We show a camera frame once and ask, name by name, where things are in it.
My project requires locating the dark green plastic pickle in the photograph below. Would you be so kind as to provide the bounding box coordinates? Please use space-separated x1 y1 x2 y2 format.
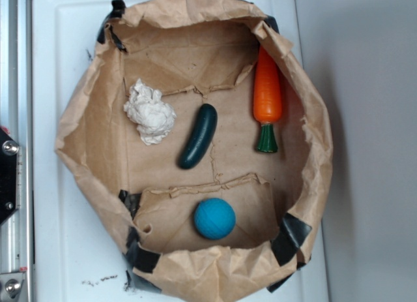
178 104 218 170

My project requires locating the crumpled white paper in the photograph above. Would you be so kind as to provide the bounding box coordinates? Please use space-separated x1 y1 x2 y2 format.
123 78 177 145

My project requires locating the blue rubber ball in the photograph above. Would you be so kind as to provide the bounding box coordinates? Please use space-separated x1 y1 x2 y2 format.
194 198 236 240

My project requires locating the orange plastic carrot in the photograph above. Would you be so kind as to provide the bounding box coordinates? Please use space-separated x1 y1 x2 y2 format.
253 46 282 153

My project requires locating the white plastic tray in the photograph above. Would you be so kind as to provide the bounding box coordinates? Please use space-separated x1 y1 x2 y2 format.
32 0 328 301

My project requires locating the black mounting bracket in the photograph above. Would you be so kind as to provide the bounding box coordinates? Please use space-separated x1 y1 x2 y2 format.
0 126 20 224

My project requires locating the metal frame rail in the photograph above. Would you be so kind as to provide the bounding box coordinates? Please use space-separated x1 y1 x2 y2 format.
1 0 35 301

